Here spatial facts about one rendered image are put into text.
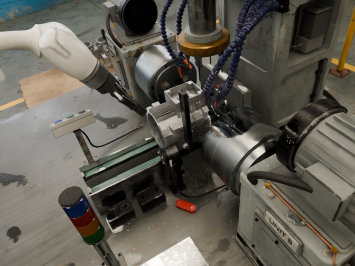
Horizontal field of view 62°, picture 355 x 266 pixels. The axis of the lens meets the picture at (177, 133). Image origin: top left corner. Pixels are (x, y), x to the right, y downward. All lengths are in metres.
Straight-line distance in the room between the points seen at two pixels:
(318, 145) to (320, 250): 0.22
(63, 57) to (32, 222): 0.71
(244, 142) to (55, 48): 0.60
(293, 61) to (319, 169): 0.61
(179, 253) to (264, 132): 0.44
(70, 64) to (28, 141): 0.86
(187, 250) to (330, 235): 0.42
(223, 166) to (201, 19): 0.46
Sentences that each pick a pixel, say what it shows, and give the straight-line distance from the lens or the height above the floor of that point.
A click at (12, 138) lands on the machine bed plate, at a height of 0.80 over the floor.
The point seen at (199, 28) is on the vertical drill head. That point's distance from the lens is 1.00.
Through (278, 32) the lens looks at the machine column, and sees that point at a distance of 1.04.
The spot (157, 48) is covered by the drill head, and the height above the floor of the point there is 1.16.
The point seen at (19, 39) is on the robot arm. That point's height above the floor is 1.44.
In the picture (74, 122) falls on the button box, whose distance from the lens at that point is 1.24.
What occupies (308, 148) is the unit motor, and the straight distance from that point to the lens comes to 0.66.
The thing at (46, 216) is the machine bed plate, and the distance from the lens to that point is 1.33.
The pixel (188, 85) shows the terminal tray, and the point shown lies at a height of 1.13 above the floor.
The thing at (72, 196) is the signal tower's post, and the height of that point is 1.22.
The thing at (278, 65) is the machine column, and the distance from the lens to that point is 1.09.
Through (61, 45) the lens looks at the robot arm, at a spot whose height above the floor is 1.44.
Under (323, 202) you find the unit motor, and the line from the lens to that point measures 0.63.
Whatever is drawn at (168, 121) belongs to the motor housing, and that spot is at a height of 1.08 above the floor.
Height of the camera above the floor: 1.78
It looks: 42 degrees down
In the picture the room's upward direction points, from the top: 9 degrees counter-clockwise
